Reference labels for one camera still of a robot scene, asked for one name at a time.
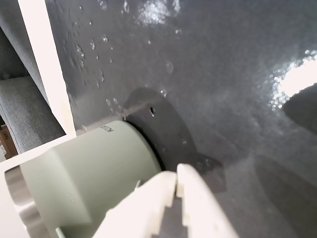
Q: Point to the brown cardboard box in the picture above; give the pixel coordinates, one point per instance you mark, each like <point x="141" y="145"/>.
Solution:
<point x="7" y="141"/>

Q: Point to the black table mat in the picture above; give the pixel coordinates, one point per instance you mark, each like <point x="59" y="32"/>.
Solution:
<point x="203" y="74"/>

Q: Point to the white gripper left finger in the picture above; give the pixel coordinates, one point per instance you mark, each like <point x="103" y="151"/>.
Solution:
<point x="138" y="208"/>

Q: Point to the grey fabric sofa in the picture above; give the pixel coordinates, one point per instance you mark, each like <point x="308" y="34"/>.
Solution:
<point x="22" y="109"/>

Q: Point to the sage green metal-rimmed mug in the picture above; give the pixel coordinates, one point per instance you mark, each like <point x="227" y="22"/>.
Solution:
<point x="99" y="161"/>

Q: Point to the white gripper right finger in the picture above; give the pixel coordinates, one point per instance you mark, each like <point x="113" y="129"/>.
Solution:
<point x="205" y="210"/>

